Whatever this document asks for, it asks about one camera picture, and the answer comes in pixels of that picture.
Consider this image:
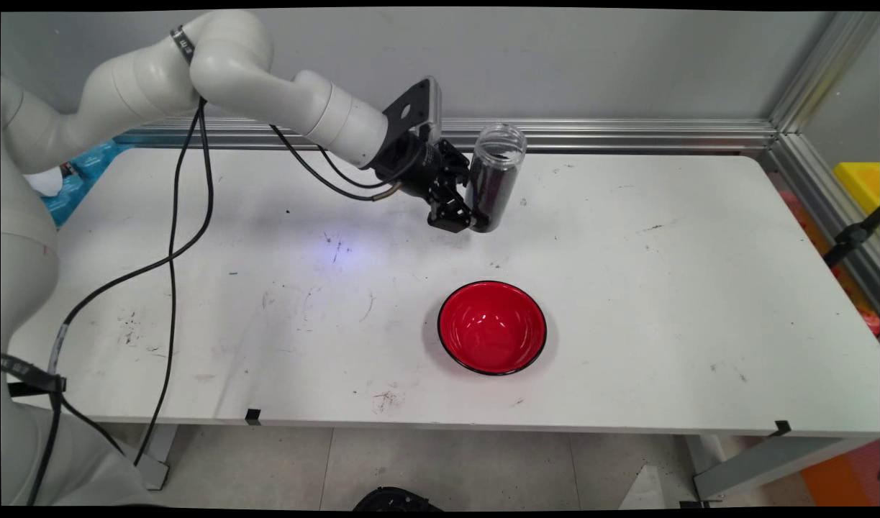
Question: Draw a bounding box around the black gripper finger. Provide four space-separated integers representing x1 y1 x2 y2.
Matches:
427 182 489 233
438 139 474 182

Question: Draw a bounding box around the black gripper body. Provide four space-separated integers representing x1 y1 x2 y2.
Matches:
373 129 445 202

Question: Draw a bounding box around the clear jar with black seeds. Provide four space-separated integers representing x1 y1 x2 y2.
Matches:
464 123 527 234

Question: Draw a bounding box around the red bowl with black rim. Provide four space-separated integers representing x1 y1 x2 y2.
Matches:
437 281 548 376

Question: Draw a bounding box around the black round floor object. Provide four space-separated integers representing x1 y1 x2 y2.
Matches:
353 486 444 512

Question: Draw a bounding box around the blue plastic bag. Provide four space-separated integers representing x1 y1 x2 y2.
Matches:
40 140 135 227

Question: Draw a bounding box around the white plastic container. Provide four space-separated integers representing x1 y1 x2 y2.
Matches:
26 169 63 199

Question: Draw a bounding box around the white table leg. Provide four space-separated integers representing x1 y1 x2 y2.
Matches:
688 434 879 501
119 424 178 491

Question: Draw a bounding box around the black clamp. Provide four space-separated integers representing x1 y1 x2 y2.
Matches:
823 207 880 268

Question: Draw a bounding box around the yellow box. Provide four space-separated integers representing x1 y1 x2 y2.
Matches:
833 162 880 214

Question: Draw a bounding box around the orange box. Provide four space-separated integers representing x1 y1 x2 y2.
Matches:
799 439 880 506

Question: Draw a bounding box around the aluminium frame rail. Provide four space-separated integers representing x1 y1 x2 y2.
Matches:
116 117 779 153
760 133 880 312

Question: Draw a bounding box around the black cable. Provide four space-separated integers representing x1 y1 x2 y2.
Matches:
134 104 401 467
47 97 401 375

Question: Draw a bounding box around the aluminium frame post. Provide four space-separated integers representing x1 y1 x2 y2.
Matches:
768 11 879 137

